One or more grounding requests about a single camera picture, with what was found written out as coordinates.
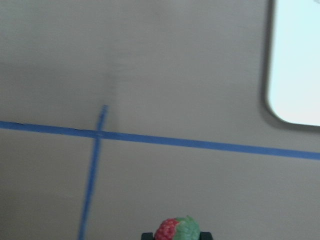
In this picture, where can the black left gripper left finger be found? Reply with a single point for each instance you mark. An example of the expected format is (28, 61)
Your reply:
(147, 236)

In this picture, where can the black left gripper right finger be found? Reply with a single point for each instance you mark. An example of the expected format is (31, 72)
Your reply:
(205, 236)

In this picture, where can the red green strawberry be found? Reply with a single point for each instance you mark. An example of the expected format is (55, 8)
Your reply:
(178, 228)

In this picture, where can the cream bear tray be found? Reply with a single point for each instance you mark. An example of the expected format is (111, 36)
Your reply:
(293, 66)

